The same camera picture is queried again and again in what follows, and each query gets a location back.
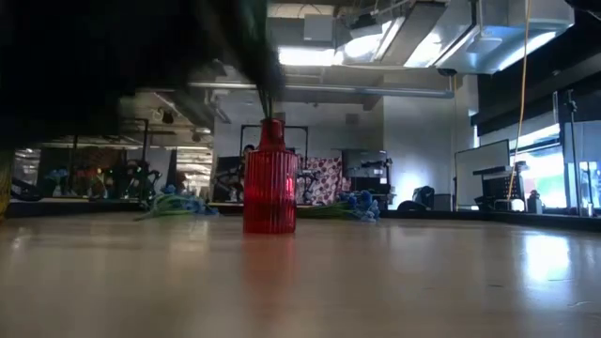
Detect yellow ribbed glass vase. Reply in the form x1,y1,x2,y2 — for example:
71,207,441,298
0,149,15,222

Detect black office chair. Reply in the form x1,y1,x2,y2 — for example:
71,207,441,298
396,185,437,212

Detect blue flowers in vase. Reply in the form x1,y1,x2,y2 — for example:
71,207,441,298
45,167,70,198

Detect yellow hanging cable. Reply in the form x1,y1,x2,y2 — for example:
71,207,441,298
505,0,534,201

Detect red and yellow flowers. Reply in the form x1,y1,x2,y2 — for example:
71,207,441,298
77,166,107,198

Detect silver ventilation duct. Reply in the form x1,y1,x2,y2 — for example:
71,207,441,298
403,0,577,76

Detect person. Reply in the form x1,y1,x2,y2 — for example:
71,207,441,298
213,143,257,203

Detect red black patterned panel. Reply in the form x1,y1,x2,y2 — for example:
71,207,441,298
39,147,128,198

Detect grey ceiling pipe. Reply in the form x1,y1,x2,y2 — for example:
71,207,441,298
187,80,455,100

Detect whiteboard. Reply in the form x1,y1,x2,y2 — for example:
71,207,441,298
454,138,512,210

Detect pink patterned cloth panel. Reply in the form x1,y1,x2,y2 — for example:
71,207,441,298
295,156,344,207

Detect black pole stand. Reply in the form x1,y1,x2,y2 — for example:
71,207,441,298
561,87,583,217

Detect blue artificial flower bunch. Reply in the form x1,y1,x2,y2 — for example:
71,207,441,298
296,190,382,223
133,184,221,222

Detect black monitor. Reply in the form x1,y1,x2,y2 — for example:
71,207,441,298
341,148,391,179

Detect black equipment cart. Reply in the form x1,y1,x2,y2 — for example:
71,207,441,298
471,161,530,212

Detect fluorescent ceiling light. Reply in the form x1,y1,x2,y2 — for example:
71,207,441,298
277,45,339,68

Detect red ribbed glass vase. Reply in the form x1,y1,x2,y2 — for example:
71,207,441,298
242,117,299,236

